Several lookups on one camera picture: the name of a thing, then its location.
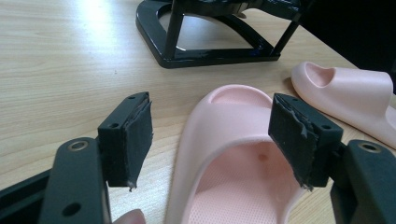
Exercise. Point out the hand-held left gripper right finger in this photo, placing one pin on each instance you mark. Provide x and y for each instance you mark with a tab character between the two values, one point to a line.
299	143

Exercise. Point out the black shoe rack red shelf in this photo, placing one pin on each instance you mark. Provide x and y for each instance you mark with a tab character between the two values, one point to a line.
199	59

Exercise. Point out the pink foam slipper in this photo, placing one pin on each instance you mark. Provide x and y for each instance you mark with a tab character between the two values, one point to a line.
358	93
224	124

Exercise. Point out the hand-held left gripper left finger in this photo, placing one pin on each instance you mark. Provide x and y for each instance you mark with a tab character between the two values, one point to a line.
124	146

